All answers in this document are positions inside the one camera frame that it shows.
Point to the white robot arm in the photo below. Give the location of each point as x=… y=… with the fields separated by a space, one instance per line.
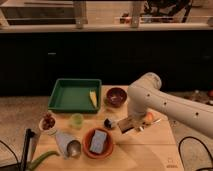
x=145 y=93

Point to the purple bowl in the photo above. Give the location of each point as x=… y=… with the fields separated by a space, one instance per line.
x=116 y=97

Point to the white bowl of grapes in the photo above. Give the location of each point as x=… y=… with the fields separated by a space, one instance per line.
x=47 y=124

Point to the grey cloth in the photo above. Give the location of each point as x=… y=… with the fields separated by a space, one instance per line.
x=62 y=140

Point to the blue sponge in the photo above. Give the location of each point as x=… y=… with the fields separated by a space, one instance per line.
x=97 y=142

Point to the green cucumber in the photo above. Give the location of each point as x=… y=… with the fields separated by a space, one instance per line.
x=34 y=164

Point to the silver metal cup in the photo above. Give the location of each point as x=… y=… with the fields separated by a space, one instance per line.
x=74 y=148

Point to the black-headed dish brush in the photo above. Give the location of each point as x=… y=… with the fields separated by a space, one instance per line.
x=109 y=123

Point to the small black white clip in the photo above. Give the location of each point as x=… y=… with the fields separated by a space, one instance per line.
x=141 y=128

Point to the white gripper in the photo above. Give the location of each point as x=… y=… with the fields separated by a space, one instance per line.
x=137 y=121

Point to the red apple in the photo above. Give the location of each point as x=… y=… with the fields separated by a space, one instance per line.
x=149 y=118

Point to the green plastic tray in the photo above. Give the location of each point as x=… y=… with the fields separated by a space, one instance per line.
x=72 y=96

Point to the orange bowl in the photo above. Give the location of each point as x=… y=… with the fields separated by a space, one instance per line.
x=108 y=145

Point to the black camera stand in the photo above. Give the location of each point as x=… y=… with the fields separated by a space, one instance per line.
x=29 y=136

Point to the yellow corn cob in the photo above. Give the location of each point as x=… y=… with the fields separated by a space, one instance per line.
x=93 y=98

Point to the small green cup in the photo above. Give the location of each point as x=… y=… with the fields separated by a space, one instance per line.
x=76 y=121

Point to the wooden block eraser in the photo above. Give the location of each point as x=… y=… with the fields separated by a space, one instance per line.
x=125 y=125

